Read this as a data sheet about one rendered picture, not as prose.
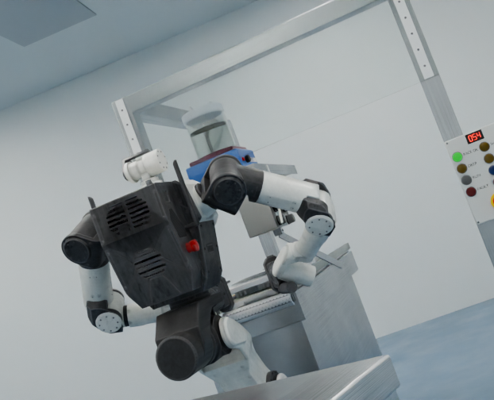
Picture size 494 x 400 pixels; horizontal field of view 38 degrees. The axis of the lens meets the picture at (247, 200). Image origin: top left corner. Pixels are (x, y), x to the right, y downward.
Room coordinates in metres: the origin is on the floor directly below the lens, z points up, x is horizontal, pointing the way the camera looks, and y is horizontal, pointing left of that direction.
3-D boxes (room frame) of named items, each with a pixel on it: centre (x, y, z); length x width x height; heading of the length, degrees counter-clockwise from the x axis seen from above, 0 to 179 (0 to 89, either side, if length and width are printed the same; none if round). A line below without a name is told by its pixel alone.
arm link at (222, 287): (2.37, 0.21, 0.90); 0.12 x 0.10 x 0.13; 156
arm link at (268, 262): (2.33, -0.02, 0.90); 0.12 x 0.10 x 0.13; 16
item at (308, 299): (3.10, -0.09, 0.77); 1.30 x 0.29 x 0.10; 164
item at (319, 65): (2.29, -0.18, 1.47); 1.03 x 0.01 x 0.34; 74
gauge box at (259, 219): (2.51, -0.04, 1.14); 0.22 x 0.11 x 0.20; 164
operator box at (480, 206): (2.12, -0.69, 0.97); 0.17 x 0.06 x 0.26; 74
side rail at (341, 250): (3.05, -0.21, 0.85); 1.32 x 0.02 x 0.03; 164
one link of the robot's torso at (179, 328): (1.93, 0.26, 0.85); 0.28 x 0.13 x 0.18; 164
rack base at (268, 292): (2.61, 0.05, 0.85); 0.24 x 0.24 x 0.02; 74
